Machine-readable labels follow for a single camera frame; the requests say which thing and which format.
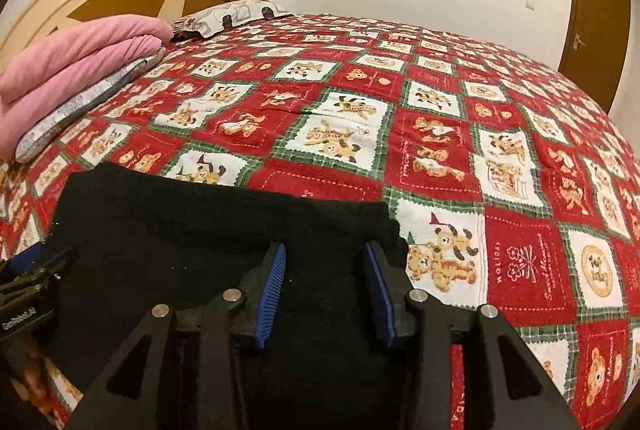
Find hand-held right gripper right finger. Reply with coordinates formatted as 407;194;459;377
362;241;583;430

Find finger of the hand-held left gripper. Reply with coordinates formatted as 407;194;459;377
0;244;76;296

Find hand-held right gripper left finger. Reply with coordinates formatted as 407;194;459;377
62;242;288;430

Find black pants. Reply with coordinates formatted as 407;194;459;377
45;161;411;430

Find grey patterned pillow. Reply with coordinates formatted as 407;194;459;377
15;50;166;163

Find red bear-print blanket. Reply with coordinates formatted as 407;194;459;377
0;12;640;430

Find pink folded blanket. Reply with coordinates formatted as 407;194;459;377
0;14;173;161

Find white patterned pillow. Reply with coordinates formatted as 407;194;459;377
170;0;293;41

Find brown wooden door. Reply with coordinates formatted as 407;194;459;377
557;0;632;113

